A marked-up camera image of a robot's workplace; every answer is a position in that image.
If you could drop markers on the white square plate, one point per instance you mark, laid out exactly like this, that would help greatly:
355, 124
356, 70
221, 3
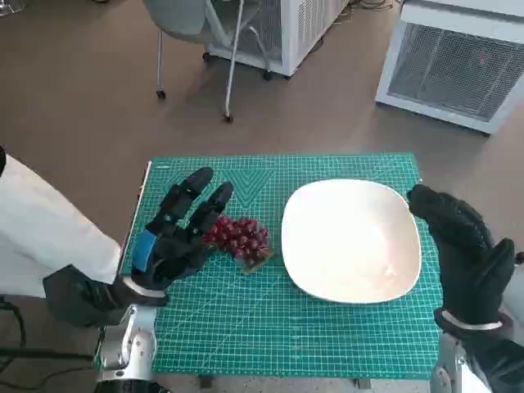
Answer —
348, 245

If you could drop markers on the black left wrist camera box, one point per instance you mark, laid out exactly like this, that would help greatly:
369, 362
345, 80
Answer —
78, 294

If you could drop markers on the green cutting mat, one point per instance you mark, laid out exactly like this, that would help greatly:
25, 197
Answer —
245, 327

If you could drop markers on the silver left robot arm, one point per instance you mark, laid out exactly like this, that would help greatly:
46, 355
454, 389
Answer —
131, 344

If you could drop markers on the grey office chair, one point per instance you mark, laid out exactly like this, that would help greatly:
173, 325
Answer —
176, 20

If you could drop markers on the chrome chair base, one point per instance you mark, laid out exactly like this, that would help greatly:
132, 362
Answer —
8, 6

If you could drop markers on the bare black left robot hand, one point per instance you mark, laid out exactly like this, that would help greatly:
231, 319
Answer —
172, 245

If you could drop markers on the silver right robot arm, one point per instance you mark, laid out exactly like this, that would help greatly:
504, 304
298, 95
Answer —
448, 368

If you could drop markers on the red toy grape bunch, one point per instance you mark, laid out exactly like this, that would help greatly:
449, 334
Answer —
241, 237

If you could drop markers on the white mesh cabinet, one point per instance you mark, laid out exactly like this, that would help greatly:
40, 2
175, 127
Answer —
450, 69
303, 32

